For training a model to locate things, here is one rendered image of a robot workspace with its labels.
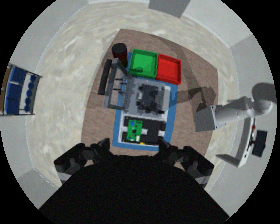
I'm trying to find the green circuit board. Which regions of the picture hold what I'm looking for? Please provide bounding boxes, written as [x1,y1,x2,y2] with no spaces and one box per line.
[126,119,143,142]

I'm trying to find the green open-top bin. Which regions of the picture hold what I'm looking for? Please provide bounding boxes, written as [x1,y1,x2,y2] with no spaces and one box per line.
[128,49,158,79]

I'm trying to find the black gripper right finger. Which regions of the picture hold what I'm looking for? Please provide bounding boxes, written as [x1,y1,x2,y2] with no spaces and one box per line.
[144,139,214,188]

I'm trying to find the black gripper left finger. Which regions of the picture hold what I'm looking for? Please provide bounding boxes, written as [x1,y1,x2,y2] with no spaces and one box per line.
[54,138,124,185]

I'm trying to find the red open-top bin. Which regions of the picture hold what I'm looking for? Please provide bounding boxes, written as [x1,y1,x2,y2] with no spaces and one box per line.
[155,54,181,85]

